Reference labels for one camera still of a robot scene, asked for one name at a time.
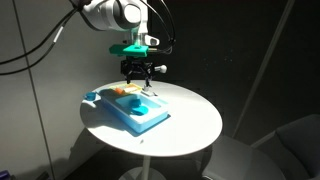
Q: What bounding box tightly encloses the blue plate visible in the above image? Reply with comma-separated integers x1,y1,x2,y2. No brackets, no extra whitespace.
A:
131,106,149,116

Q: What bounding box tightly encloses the blue cup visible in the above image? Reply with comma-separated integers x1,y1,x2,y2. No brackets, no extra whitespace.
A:
83,92,96,101

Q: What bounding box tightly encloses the orange sponge block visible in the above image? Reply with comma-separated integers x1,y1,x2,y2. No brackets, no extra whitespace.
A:
114,88,123,94

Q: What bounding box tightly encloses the light blue toy sink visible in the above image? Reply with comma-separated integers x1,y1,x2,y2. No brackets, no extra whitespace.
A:
97,86,168,134

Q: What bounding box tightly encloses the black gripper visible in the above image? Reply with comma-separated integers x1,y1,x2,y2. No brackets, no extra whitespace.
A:
120,57,154,88

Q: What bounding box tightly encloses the white toy faucet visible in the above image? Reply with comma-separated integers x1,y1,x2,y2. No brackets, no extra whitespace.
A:
142,65,167,96

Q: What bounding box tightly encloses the blue bowl in sink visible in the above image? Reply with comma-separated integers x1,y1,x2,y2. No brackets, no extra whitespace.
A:
129,99,141,107

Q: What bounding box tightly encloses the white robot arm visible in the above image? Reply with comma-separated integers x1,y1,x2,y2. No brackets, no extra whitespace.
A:
70,0,160,87

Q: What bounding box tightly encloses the grey office chair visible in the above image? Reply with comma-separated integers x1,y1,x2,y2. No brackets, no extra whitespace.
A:
202,114,320,180

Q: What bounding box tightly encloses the yellow dish rack tray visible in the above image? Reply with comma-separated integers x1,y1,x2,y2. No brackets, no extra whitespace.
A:
111,83,142,95

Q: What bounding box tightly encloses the round white table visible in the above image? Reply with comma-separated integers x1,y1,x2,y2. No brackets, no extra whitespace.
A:
80,81,222,180

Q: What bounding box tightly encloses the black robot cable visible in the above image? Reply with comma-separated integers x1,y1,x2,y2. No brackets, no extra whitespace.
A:
0,0,177,76

